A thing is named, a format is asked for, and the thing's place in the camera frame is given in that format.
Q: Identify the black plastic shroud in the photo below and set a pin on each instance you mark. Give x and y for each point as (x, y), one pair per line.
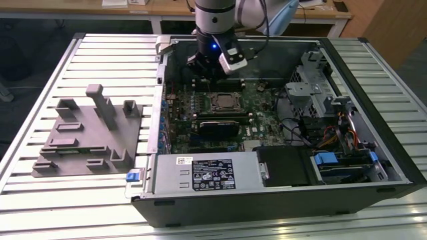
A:
(287, 167)

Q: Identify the grey parts rack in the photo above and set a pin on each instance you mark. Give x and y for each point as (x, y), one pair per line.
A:
(97, 140)

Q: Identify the silver CPU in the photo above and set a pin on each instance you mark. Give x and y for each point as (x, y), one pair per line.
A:
(225, 102)

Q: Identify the black open PC case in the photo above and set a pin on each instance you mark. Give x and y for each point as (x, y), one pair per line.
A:
(234, 210)

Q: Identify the coin cell battery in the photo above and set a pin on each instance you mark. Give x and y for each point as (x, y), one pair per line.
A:
(262, 87)

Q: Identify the black expansion slot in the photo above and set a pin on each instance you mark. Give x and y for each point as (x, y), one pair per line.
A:
(210, 150)

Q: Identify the wooden cabinet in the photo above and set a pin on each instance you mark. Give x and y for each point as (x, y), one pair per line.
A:
(394, 30)

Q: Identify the black phone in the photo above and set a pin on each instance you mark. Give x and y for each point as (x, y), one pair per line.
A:
(341, 6)

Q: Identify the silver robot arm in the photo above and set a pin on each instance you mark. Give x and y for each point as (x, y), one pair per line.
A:
(214, 15)

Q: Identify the wooden desk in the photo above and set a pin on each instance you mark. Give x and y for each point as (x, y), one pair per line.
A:
(323, 14)

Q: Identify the grey power supply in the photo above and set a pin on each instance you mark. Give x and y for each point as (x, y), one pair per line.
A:
(174, 175)

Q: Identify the silver metal drive cage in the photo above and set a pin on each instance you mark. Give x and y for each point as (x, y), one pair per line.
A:
(302, 90)

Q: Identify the green motherboard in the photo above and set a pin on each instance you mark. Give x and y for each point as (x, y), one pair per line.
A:
(263, 125)

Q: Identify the CPU socket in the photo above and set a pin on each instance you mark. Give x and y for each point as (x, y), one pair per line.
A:
(211, 110)

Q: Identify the metal socket locking lever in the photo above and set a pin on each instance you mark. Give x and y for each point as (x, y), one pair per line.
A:
(209, 88)

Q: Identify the white cardboard box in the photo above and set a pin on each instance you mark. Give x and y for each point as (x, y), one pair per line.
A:
(114, 2)

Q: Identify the blue case latch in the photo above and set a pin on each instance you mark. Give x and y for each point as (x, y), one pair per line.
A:
(133, 175)

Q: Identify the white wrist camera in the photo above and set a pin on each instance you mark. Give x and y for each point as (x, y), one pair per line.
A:
(235, 67)

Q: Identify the silver chipset heatsink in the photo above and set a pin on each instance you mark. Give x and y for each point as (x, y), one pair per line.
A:
(254, 145)

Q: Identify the black graphics card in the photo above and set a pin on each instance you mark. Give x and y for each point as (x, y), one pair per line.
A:
(218, 130)

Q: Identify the small white labelled box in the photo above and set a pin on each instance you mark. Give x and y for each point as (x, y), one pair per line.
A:
(138, 1)

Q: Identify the hard disk in blue carrier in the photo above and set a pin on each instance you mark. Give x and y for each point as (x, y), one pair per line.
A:
(325, 158)

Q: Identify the green RAM stick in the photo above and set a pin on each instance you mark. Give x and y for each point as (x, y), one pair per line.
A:
(74, 151)

